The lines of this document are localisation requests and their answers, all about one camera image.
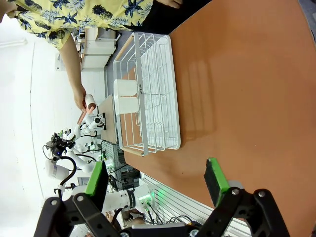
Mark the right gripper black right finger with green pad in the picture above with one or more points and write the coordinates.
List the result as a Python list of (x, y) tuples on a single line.
[(217, 184)]

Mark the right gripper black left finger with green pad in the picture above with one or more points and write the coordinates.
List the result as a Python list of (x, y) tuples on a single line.
[(95, 181)]

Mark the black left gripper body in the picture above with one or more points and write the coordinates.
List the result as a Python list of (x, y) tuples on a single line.
[(60, 145)]

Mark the person's right forearm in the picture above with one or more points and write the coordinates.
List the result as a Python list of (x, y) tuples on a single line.
[(71, 64)]

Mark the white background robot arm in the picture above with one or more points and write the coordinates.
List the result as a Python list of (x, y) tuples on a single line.
[(91, 122)]

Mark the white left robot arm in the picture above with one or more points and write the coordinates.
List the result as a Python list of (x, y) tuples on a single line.
[(116, 197)]

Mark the person's right hand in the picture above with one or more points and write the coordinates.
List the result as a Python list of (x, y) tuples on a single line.
[(79, 97)]

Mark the person's left hand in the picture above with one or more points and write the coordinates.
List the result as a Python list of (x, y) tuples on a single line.
[(175, 3)]

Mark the grey control box green lights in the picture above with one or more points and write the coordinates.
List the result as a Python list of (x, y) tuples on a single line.
[(109, 154)]

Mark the white slatted table panel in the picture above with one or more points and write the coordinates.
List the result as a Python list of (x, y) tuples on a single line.
[(187, 207)]

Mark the brown wooden side table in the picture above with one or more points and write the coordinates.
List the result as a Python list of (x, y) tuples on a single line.
[(109, 121)]

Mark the white square utensil cup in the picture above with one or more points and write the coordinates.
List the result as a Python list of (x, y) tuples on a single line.
[(125, 87), (126, 105)]

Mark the white background cabinet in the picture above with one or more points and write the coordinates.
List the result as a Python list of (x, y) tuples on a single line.
[(98, 48)]

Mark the person's black trousers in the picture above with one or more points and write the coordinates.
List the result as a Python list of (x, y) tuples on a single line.
[(170, 17)]

